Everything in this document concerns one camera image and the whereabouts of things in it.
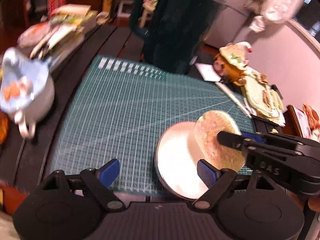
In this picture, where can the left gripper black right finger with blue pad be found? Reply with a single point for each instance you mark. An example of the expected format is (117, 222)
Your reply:
(226, 192)

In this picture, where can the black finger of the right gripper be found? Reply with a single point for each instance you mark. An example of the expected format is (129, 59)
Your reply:
(234, 141)

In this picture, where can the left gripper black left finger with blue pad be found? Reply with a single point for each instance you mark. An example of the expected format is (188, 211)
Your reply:
(84, 192)

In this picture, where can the round beige sponge pad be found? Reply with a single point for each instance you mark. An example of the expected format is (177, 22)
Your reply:
(206, 129)

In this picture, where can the white pen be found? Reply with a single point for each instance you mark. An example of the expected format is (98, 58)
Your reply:
(230, 94)

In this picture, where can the stack of cream doilies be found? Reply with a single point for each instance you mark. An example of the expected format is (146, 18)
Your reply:
(261, 99)

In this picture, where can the green grid cutting mat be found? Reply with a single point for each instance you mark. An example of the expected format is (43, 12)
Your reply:
(121, 109)

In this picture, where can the white paper card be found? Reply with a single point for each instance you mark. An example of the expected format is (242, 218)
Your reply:
(207, 72)

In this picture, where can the clown face ceramic teapot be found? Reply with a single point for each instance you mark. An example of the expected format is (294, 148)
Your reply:
(231, 62)

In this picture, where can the white ceramic pot blue cloth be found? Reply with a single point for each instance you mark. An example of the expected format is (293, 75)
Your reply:
(27, 91)

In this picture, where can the person in dark clothes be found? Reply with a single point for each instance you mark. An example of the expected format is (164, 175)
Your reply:
(176, 32)

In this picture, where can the white crumpled cloth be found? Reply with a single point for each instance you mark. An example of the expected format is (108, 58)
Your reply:
(269, 12)

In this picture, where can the stack of books and papers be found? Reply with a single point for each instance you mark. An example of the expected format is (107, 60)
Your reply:
(67, 23)

